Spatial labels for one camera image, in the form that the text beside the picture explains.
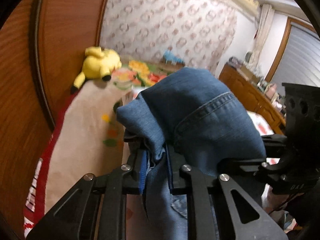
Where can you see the yellow plush toy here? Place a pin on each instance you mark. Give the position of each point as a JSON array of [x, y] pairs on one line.
[[100, 63]]

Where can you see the wooden sideboard cabinet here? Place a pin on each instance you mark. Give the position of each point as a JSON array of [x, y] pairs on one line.
[[245, 90]]

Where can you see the blue plastic bag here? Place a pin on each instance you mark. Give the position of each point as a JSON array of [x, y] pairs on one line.
[[172, 56]]

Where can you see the beige lace curtain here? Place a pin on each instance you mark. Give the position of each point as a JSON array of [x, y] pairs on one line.
[[262, 35]]

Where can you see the blue denim pants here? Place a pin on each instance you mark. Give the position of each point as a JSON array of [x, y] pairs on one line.
[[195, 110]]

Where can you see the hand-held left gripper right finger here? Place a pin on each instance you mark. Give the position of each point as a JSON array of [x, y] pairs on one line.
[[170, 177]]

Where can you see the pink thermos jug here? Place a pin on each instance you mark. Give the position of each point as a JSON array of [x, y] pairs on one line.
[[272, 90]]

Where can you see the white flower-print sheet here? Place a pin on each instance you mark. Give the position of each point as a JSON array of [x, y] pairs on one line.
[[261, 125]]

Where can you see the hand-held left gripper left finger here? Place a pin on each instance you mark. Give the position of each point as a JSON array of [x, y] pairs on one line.
[[142, 177]]

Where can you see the red blanket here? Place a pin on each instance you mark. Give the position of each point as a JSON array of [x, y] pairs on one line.
[[37, 180]]

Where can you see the wooden louvered wardrobe door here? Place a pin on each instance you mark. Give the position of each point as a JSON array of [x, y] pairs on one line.
[[72, 30], [17, 105]]

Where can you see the grey window blind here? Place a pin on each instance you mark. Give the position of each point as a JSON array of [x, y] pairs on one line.
[[300, 55]]

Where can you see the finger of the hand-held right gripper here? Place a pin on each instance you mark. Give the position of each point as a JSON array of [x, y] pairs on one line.
[[257, 166], [275, 140]]

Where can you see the wooden window frame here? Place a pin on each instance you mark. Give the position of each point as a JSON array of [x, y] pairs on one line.
[[280, 50]]

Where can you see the brown floral blanket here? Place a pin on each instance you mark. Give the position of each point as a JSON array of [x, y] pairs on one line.
[[85, 135]]

